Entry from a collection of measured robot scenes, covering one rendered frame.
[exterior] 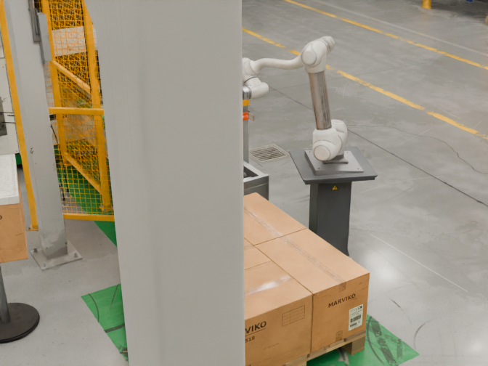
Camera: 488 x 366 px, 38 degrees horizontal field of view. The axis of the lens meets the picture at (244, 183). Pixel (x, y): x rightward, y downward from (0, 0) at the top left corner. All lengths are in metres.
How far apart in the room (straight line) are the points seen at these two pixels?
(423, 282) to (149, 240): 4.34
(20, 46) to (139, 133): 4.04
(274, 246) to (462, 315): 1.33
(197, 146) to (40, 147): 4.25
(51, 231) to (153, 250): 4.48
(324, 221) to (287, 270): 0.97
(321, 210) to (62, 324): 1.86
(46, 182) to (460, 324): 2.89
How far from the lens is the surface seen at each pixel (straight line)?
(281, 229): 4.45
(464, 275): 5.20
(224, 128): 0.76
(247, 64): 4.86
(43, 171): 5.05
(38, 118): 4.91
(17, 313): 4.82
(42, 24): 4.72
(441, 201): 6.17
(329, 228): 4.98
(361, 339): 4.33
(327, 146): 4.51
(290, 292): 3.87
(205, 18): 0.71
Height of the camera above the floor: 2.74
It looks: 26 degrees down
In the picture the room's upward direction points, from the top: 1 degrees counter-clockwise
